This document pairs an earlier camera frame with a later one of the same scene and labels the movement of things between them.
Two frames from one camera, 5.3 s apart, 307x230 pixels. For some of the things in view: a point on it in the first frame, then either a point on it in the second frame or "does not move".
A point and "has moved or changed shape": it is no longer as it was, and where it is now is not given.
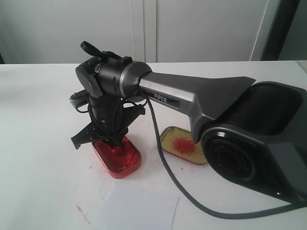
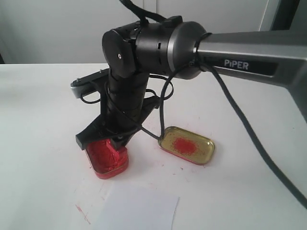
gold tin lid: (180, 142) does not move
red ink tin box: (122, 161) has moved or changed shape
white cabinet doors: (51, 31) does not move
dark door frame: (281, 24) does not move
